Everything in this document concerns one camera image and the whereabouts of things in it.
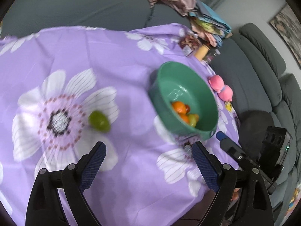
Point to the large orange tomato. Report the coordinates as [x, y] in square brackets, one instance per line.
[184, 117]

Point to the stack of folded clothes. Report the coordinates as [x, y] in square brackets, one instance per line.
[208, 25]

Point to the green plastic bowl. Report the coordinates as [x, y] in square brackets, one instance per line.
[173, 82]

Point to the snack packet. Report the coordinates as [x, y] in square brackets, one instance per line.
[189, 44]

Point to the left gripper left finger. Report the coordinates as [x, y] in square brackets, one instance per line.
[76, 178]

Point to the yellow capped bottle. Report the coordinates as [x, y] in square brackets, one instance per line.
[201, 52]

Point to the pink plush toy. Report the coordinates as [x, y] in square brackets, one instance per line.
[223, 91]

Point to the red tomato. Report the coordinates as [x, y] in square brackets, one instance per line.
[187, 109]

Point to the round green tomato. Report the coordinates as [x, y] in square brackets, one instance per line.
[193, 119]

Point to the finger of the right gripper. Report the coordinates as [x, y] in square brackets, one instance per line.
[233, 150]

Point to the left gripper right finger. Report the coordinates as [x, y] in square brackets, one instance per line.
[221, 178]

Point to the large green oval tomato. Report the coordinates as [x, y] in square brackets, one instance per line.
[99, 121]

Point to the framed wall picture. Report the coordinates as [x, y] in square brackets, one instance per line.
[287, 25]

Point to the purple floral tablecloth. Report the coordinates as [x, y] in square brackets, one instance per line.
[51, 81]

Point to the grey sofa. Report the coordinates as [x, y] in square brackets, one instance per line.
[259, 77]

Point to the orange fruit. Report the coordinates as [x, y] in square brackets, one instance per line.
[179, 107]

